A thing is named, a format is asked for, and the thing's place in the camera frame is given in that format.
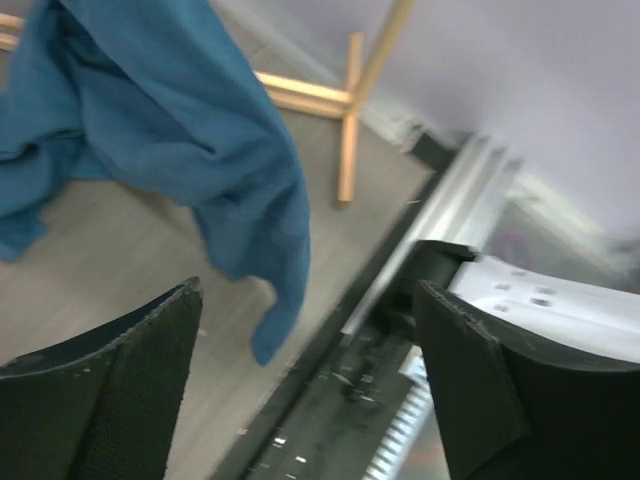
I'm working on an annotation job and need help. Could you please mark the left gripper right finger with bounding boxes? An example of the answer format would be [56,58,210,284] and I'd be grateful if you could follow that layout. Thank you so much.
[413,281,639,479]

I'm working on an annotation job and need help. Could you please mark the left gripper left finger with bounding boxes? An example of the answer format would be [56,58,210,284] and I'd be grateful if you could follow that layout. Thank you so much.
[1,277,203,480]

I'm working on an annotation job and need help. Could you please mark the blue t shirt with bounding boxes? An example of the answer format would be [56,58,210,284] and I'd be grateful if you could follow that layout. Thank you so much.
[1,1,311,365]

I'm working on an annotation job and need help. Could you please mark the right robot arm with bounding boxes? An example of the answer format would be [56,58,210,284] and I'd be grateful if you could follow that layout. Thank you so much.
[402,240,639,363]

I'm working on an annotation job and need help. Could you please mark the white slotted cable duct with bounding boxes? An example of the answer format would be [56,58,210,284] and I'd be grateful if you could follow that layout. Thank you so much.
[362,346,433,480]

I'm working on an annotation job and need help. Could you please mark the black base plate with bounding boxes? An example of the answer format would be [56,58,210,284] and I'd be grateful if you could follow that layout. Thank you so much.
[212,130,454,479]

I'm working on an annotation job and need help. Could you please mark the wooden clothes rack frame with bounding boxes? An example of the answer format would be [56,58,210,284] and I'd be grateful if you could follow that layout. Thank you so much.
[1,1,411,205]

